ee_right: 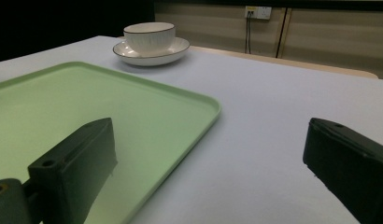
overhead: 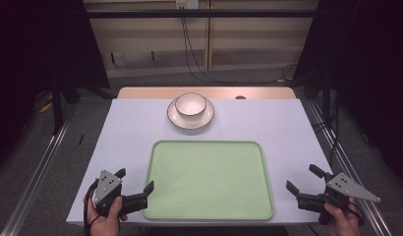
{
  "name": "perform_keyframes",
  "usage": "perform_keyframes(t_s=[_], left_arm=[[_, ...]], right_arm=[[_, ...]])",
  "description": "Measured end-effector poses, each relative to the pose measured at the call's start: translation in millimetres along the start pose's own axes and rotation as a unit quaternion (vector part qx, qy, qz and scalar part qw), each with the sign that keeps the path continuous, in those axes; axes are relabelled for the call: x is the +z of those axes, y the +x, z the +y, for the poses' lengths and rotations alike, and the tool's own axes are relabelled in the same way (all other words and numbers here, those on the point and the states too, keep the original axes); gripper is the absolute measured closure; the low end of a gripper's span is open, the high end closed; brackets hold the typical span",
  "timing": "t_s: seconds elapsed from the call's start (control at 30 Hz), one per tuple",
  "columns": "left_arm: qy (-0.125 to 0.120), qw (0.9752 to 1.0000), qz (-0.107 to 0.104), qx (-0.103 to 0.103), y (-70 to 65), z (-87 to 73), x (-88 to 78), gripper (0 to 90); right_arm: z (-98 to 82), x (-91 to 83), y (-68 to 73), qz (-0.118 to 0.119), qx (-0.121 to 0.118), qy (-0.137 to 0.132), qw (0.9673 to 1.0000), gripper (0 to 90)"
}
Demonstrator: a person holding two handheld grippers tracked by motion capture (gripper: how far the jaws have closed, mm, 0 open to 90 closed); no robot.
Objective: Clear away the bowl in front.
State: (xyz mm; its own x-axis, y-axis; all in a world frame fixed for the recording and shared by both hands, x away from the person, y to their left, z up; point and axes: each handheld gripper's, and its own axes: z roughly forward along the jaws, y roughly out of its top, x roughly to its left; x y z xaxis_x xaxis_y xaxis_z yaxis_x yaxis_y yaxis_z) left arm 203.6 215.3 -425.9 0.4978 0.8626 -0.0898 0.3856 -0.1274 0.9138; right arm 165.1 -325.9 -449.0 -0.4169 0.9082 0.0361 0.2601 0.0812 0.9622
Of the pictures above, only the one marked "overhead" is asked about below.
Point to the black horizontal metal bar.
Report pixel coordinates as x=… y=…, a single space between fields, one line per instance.
x=202 y=13

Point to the white bowl with dark rim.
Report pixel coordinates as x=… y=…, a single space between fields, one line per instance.
x=190 y=104

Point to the white wall socket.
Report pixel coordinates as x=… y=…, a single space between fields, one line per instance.
x=187 y=4

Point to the white plate with dark rim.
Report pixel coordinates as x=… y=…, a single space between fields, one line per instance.
x=189 y=122

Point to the light green tray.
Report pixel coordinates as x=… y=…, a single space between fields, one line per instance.
x=209 y=180

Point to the metal floor rail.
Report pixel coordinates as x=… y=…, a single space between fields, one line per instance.
x=32 y=187
x=350 y=170

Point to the wooden table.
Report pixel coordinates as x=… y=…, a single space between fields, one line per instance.
x=150 y=93

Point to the person's left hand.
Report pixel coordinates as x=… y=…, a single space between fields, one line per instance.
x=104 y=224

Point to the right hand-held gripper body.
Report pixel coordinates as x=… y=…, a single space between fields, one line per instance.
x=345 y=187

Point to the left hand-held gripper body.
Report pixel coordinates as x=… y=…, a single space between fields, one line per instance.
x=107 y=188

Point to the black metal stand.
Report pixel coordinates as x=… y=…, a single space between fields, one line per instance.
x=326 y=98
x=57 y=105

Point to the black curtain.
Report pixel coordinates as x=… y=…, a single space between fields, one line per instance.
x=35 y=49
x=373 y=65

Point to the person's right hand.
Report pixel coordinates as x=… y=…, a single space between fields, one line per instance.
x=343 y=224

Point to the white table mat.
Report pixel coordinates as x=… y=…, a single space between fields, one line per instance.
x=271 y=131

